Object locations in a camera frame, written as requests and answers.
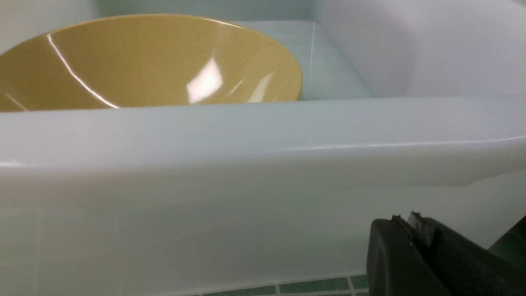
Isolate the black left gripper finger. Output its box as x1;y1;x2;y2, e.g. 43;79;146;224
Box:
367;212;526;296

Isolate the large white plastic tub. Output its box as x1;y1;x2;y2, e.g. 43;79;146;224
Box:
1;0;525;296

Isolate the yellow speckled noodle bowl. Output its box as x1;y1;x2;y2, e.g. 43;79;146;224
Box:
0;14;304;113

